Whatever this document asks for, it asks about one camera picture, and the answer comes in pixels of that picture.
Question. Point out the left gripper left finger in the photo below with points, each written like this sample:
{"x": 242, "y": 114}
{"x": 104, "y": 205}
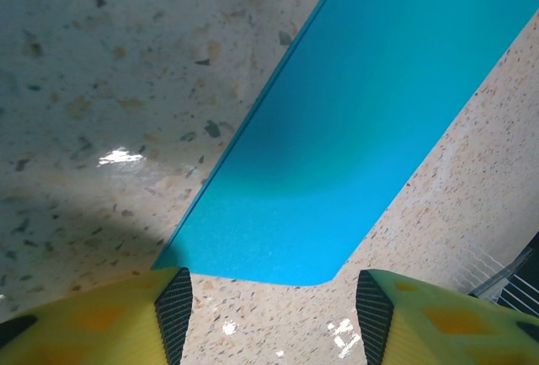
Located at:
{"x": 105, "y": 323}

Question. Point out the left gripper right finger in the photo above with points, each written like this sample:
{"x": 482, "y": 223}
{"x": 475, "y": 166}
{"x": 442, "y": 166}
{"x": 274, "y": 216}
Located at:
{"x": 442, "y": 323}

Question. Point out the blue cloth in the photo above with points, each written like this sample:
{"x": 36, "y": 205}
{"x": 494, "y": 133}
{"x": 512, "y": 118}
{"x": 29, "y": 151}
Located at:
{"x": 358, "y": 129}

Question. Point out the aluminium mounting rail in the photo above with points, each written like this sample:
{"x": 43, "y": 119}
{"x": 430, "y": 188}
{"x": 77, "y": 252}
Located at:
{"x": 522, "y": 285}

